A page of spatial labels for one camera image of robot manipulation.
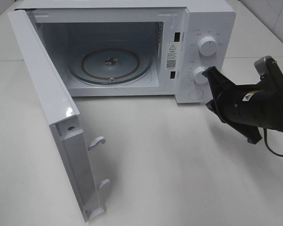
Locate white microwave knob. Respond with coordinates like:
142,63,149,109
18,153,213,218
193,66,208,84
198,35,217,57

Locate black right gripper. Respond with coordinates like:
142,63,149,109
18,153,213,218
202,66,283,144

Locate white microwave door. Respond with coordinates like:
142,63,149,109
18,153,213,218
8,10,110,222

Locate white microwave oven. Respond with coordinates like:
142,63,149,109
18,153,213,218
14,0,236,104

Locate glass microwave turntable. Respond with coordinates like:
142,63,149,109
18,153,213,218
68,48,152,85

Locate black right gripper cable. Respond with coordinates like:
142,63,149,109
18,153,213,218
263,128,283,157

